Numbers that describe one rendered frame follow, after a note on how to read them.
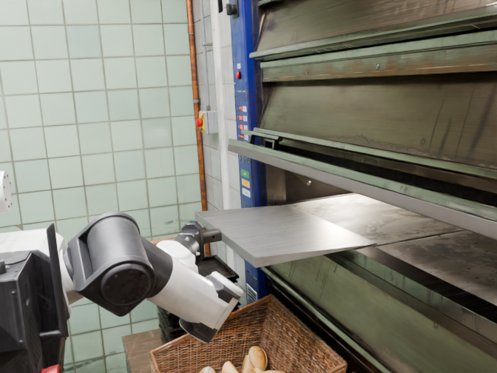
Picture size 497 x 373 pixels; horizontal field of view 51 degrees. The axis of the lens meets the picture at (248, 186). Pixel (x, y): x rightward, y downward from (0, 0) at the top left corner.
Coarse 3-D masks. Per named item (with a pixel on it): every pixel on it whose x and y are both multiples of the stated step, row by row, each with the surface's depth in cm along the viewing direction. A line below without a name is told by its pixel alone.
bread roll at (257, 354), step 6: (252, 348) 191; (258, 348) 190; (252, 354) 189; (258, 354) 188; (264, 354) 188; (252, 360) 188; (258, 360) 187; (264, 360) 187; (258, 366) 186; (264, 366) 187
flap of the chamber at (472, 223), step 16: (272, 160) 149; (320, 176) 122; (336, 176) 116; (368, 192) 104; (384, 192) 99; (416, 208) 90; (432, 208) 86; (448, 208) 83; (464, 224) 80; (480, 224) 77; (496, 224) 74
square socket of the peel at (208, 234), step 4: (216, 228) 157; (204, 232) 153; (208, 232) 153; (212, 232) 154; (216, 232) 154; (220, 232) 155; (204, 236) 153; (208, 236) 153; (212, 236) 154; (216, 236) 154; (220, 236) 155; (204, 240) 153; (208, 240) 154; (212, 240) 154; (216, 240) 154; (220, 240) 155
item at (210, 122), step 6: (198, 114) 247; (204, 114) 240; (210, 114) 240; (216, 114) 241; (204, 120) 240; (210, 120) 241; (216, 120) 242; (204, 126) 241; (210, 126) 241; (216, 126) 242; (204, 132) 243; (210, 132) 242; (216, 132) 243
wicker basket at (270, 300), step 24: (240, 312) 193; (264, 312) 197; (288, 312) 181; (216, 336) 191; (240, 336) 195; (264, 336) 197; (288, 336) 179; (312, 336) 165; (168, 360) 186; (192, 360) 190; (216, 360) 193; (240, 360) 196; (288, 360) 177; (312, 360) 162; (336, 360) 151
